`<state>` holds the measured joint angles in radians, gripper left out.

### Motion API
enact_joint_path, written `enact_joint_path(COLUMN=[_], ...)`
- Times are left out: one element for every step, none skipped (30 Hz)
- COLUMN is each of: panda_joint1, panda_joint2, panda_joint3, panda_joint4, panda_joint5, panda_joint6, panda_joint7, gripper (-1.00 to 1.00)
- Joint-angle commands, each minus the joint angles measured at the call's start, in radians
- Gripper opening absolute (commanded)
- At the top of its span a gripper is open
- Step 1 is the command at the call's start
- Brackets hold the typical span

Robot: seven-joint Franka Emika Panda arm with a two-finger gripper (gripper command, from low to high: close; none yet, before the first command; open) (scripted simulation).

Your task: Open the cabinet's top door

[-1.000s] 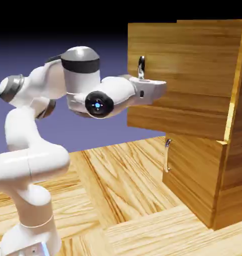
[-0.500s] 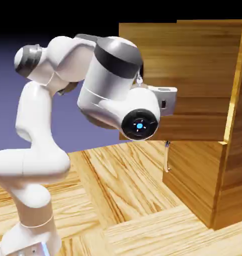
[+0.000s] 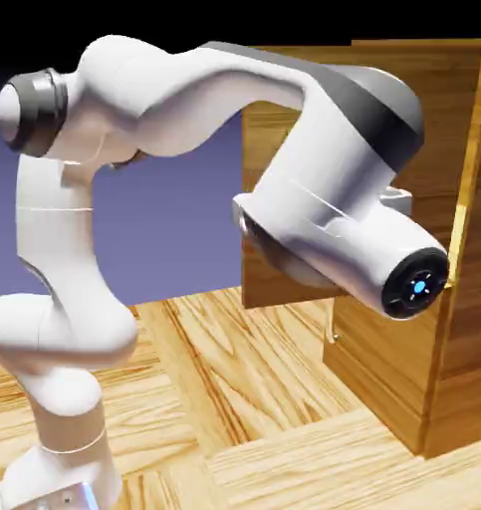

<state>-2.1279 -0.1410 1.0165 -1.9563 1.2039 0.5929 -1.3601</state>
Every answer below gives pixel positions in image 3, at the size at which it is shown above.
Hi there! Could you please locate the light wood cabinet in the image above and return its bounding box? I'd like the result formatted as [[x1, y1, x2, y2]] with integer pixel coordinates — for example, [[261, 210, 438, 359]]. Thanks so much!
[[241, 37, 481, 460]]

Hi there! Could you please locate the small metal door handle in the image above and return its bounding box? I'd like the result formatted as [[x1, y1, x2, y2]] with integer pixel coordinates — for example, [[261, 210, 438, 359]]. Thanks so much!
[[324, 303, 342, 345]]

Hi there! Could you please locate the wooden cabinet door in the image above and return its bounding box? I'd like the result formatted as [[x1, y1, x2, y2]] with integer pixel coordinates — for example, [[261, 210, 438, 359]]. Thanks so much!
[[240, 45, 345, 311], [322, 292, 452, 456]]

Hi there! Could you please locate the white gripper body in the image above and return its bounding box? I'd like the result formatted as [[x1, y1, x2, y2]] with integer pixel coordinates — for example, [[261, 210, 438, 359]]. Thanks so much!
[[378, 185, 415, 216]]

